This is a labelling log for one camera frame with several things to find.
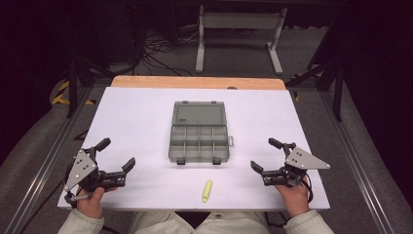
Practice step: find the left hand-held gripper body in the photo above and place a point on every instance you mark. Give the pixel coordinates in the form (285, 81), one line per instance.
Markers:
(82, 167)

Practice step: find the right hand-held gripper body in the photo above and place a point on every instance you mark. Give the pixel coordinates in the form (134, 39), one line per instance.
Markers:
(303, 161)

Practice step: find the person's left hand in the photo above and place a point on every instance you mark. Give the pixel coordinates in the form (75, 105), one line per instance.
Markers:
(91, 202)

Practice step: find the person's right hand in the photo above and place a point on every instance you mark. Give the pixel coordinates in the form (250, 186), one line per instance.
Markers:
(293, 198)

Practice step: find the white table mat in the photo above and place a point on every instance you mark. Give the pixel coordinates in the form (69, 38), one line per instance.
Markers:
(146, 113)

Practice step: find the yellow-green tube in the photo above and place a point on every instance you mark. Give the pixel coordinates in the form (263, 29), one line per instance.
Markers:
(206, 191)

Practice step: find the yellow-black floor tape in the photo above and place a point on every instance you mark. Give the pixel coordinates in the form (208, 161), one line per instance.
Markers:
(60, 99)

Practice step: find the black metal stand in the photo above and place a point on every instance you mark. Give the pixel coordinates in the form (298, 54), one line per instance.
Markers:
(337, 91)
(72, 87)

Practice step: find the person's legs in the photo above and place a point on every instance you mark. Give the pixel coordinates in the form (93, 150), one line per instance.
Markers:
(224, 225)

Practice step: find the grey plastic compartment box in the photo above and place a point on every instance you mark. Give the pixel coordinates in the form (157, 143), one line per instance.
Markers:
(198, 133)

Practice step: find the wooden table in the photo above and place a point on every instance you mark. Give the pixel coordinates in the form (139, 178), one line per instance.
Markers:
(195, 82)

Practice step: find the grey metal stand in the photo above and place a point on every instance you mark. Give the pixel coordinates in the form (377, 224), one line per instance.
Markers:
(240, 21)

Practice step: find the aluminium rail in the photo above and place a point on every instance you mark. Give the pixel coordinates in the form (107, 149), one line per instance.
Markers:
(48, 152)
(357, 156)

